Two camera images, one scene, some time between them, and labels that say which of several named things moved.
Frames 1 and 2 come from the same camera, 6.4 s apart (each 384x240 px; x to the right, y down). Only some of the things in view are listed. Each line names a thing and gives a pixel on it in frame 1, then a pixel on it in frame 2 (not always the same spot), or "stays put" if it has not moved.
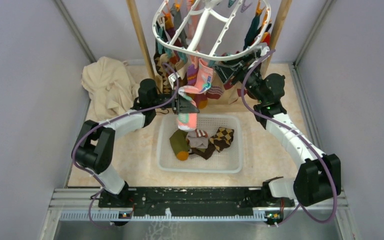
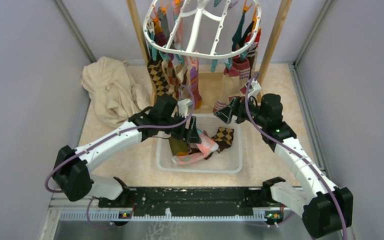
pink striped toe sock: (215, 92) -> (235, 78)
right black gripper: (238, 68) -> (237, 105)
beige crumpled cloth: (111, 88) stays put
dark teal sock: (252, 32) -> (237, 38)
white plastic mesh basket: (230, 160) stays put
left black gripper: (185, 106) -> (193, 136)
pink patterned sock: (188, 122) -> (207, 145)
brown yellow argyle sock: (223, 138) stays put
